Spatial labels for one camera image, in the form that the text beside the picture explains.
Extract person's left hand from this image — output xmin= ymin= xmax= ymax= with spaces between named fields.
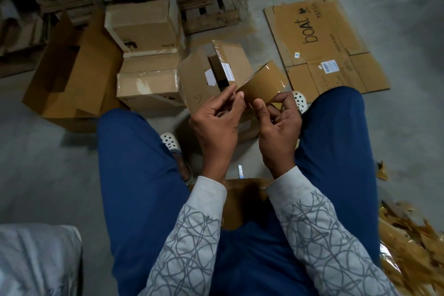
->
xmin=189 ymin=83 xmax=247 ymax=184

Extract person's right hand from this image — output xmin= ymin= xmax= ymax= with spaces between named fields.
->
xmin=251 ymin=90 xmax=305 ymax=180

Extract small cardboard box being taped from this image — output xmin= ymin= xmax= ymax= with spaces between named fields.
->
xmin=115 ymin=47 xmax=187 ymax=115
xmin=177 ymin=38 xmax=262 ymax=145

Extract brown packing tape roll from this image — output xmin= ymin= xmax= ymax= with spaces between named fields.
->
xmin=236 ymin=59 xmax=293 ymax=108

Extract brown cardboard sheet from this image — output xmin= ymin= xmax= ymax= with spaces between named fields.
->
xmin=263 ymin=0 xmax=392 ymax=103

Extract cardboard box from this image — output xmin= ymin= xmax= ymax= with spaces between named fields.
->
xmin=103 ymin=0 xmax=187 ymax=55

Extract large black-label cardboard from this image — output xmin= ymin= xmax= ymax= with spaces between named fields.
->
xmin=21 ymin=6 xmax=126 ymax=134

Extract person's right forearm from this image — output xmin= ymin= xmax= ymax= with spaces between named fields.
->
xmin=265 ymin=165 xmax=401 ymax=296

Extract person's left forearm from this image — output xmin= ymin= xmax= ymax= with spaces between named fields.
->
xmin=139 ymin=175 xmax=229 ymax=296

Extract person's right white clog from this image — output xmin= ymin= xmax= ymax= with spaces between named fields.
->
xmin=290 ymin=90 xmax=310 ymax=115

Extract person's white clog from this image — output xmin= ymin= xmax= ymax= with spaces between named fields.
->
xmin=290 ymin=90 xmax=310 ymax=115
xmin=160 ymin=131 xmax=196 ymax=188

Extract person's left white clog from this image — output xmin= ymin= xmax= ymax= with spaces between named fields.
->
xmin=160 ymin=131 xmax=196 ymax=188

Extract person's blue trousers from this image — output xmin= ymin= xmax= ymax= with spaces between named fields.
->
xmin=96 ymin=85 xmax=383 ymax=296

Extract crumpled brown tape scraps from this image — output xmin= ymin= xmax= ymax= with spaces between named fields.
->
xmin=377 ymin=198 xmax=444 ymax=296

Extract brown plastic-wrapped stool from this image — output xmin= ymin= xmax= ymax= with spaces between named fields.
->
xmin=220 ymin=177 xmax=276 ymax=231

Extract wooden pallet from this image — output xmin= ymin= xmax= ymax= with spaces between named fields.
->
xmin=0 ymin=0 xmax=244 ymax=78

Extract white woven sack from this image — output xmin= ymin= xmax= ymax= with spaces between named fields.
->
xmin=0 ymin=222 xmax=85 ymax=296

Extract pile of grey sacks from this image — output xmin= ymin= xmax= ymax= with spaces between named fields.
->
xmin=0 ymin=0 xmax=53 ymax=57

